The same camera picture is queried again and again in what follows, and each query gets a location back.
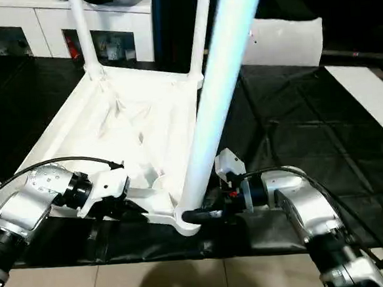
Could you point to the white plastic table top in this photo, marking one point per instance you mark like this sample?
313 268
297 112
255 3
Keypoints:
130 115

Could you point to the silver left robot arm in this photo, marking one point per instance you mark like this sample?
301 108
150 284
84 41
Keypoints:
31 200

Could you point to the black work mat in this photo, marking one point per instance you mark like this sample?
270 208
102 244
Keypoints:
309 129

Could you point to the white plastic bag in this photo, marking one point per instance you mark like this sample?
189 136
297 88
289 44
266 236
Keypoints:
286 41

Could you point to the flat white board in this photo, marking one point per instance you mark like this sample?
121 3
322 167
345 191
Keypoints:
369 98

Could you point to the white cabinet with glass doors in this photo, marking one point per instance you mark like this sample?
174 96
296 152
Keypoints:
38 26

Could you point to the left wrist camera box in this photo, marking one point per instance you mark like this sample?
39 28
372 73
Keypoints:
109 185

